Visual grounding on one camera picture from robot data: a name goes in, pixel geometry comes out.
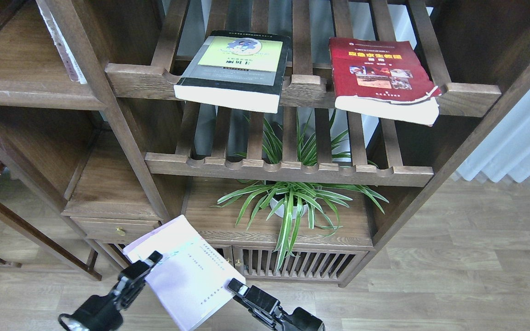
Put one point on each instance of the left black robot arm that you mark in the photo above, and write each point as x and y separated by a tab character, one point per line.
102	313

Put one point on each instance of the upright book worn spine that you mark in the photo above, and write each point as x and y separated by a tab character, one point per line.
73	70

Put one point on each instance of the brass drawer knob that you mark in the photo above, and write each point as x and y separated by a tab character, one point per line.
120	231

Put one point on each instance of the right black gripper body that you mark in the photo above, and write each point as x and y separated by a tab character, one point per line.
268	310

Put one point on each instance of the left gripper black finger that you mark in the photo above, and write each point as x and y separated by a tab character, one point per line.
153	259

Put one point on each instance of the black yellow thick book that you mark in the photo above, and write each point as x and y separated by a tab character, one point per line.
235	69

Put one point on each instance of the wooden furniture at left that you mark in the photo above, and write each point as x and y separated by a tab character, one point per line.
69	263

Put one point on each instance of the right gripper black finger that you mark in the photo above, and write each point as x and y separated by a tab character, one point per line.
238	288

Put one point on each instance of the dark wooden bookshelf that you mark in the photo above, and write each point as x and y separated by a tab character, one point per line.
118	152

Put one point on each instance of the green spider plant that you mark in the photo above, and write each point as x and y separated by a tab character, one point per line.
294	199

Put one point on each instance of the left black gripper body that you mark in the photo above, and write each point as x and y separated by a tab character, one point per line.
102	313

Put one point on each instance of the red cover book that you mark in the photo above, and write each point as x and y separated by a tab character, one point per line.
384	79

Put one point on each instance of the lavender white book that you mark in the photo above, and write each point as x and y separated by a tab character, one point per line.
191	279

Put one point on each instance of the white curtain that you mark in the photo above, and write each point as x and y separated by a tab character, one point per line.
504	155

